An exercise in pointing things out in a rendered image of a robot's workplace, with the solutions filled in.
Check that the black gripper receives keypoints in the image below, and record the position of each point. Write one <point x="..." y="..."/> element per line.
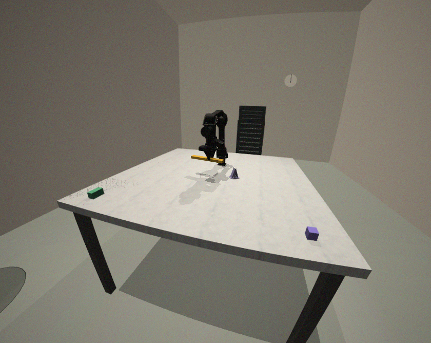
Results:
<point x="208" y="149"/>

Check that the yellow bar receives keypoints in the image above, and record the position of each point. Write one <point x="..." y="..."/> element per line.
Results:
<point x="205" y="159"/>

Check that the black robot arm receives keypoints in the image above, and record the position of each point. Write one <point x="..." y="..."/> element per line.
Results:
<point x="210" y="121"/>

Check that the green rectangular block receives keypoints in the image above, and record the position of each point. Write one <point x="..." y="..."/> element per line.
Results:
<point x="95" y="193"/>

